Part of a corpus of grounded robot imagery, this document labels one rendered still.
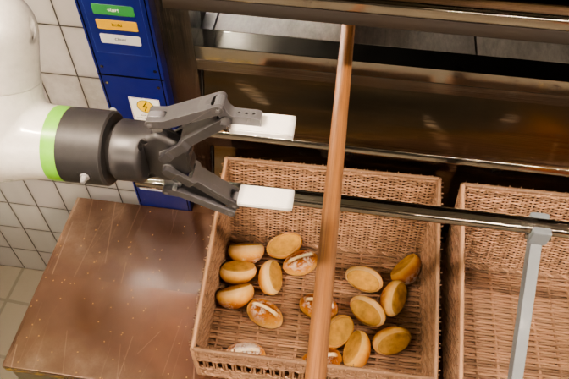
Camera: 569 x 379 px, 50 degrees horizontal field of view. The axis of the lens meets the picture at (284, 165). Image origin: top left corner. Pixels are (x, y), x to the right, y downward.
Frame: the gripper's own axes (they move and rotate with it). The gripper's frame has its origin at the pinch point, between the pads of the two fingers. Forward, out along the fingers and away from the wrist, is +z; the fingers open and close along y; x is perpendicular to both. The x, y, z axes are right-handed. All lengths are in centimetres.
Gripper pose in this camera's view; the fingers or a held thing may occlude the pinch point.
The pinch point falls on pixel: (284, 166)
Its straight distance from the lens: 71.7
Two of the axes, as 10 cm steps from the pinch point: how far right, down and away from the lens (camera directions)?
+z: 9.9, 1.0, -0.8
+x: -1.3, 7.7, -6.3
